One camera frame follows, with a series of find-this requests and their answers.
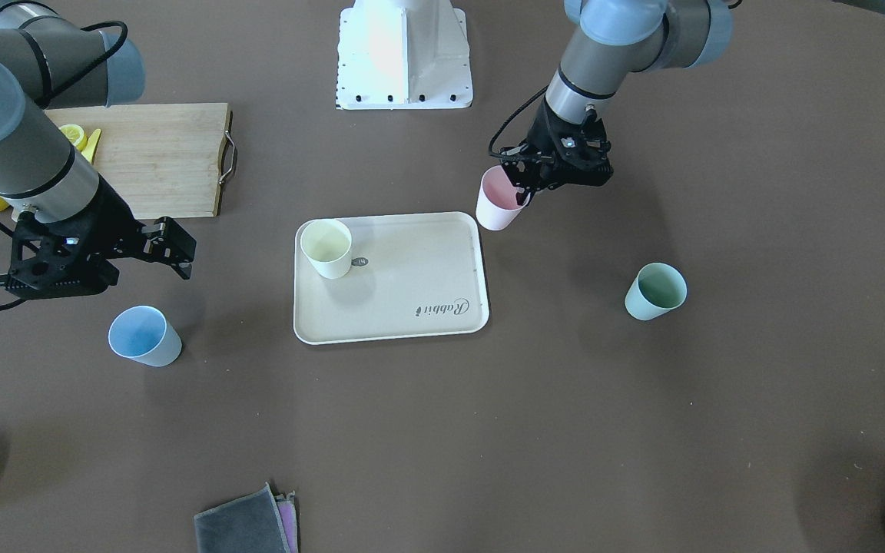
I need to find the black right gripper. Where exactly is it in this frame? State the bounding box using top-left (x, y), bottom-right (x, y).
top-left (5, 179), bottom-right (197, 299)

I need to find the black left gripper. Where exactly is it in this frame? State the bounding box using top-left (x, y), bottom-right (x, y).
top-left (498, 101), bottom-right (612, 207)

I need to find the pink cup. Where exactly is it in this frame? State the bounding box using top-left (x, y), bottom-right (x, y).
top-left (476, 167), bottom-right (524, 231)

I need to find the blue cup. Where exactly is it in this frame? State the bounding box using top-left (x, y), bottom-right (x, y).
top-left (108, 306), bottom-right (183, 367)

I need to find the cream yellow cup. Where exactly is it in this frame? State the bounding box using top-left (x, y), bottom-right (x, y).
top-left (299, 218), bottom-right (353, 280)

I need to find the green cup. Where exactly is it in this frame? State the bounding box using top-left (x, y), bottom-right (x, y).
top-left (624, 262), bottom-right (688, 321)

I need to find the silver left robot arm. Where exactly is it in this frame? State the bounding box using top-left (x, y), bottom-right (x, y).
top-left (496, 1), bottom-right (735, 206)

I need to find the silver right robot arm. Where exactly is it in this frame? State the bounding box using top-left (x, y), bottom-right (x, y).
top-left (0, 1), bottom-right (536, 312)

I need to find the cream rabbit tray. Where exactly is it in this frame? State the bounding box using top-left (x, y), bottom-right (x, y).
top-left (293, 211), bottom-right (489, 344)

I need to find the bamboo cutting board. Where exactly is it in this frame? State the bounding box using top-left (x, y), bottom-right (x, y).
top-left (46, 104), bottom-right (236, 220)

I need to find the yellow plastic knife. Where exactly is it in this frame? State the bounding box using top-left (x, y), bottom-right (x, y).
top-left (81, 128), bottom-right (102, 164)

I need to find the upper lemon slice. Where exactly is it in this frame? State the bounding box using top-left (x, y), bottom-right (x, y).
top-left (58, 124), bottom-right (88, 151)

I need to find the pink cloth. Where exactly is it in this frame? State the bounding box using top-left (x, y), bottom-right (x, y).
top-left (275, 491), bottom-right (299, 553)

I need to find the grey cloth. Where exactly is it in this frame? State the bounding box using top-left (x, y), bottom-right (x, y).
top-left (194, 484), bottom-right (287, 552)

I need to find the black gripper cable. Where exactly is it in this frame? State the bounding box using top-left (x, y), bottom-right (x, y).
top-left (487, 86), bottom-right (549, 162)

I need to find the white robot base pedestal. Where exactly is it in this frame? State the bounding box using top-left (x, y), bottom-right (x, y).
top-left (335, 1), bottom-right (474, 110)

